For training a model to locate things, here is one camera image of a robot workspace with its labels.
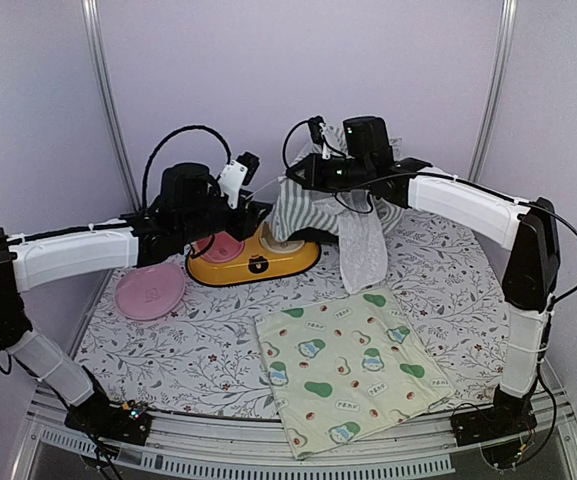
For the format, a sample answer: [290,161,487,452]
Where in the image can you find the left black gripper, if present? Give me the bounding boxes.
[179,186,274,246]

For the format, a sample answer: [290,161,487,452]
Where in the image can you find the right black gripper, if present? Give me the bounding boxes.
[286,152,372,191]

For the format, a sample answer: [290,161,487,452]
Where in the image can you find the striped fabric pet tent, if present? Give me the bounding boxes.
[267,124,409,295]

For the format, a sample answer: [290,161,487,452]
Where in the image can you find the avocado print cushion mat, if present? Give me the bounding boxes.
[256,288,455,460]

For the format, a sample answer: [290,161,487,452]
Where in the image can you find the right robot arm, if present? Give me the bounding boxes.
[285,116,561,436]

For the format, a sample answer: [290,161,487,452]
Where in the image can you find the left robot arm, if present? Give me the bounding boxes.
[0,159,270,434]

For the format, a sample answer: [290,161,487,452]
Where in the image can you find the yellow double pet feeder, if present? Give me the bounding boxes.
[185,223,321,287]

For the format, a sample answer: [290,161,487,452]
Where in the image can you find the pink bowl in feeder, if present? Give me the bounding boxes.
[195,231,245,264]

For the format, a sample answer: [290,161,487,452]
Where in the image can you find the cream bowl in feeder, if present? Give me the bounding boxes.
[259,223,305,254]

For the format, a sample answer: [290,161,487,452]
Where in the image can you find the pink round plate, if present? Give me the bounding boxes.
[114,263,186,321]

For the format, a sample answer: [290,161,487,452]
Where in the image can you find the floral table cloth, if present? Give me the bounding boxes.
[75,211,509,420]

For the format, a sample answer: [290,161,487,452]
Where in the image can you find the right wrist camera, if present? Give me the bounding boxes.
[307,116,331,160]

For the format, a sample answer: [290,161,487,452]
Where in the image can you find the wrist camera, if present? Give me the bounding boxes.
[217,152,260,210]
[307,116,331,160]

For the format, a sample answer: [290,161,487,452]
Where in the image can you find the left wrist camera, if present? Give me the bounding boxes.
[217,152,260,210]

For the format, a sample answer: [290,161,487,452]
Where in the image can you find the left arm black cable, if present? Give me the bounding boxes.
[140,124,233,211]

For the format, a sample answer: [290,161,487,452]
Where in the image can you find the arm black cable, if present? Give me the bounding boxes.
[281,118,577,306]
[140,124,233,211]

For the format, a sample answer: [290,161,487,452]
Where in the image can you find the right aluminium frame post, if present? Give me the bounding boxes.
[468,0,518,183]

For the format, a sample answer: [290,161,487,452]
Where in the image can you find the aluminium frame post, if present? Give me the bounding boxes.
[81,0,140,211]
[468,0,518,183]

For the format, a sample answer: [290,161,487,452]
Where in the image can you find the left aluminium frame post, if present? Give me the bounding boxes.
[81,0,140,211]

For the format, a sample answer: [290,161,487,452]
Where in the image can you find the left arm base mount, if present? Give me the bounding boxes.
[64,382,153,446]

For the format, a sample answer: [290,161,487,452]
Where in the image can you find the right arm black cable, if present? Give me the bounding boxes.
[281,118,577,306]

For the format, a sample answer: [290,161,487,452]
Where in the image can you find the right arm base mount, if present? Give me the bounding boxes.
[450,388,537,470]

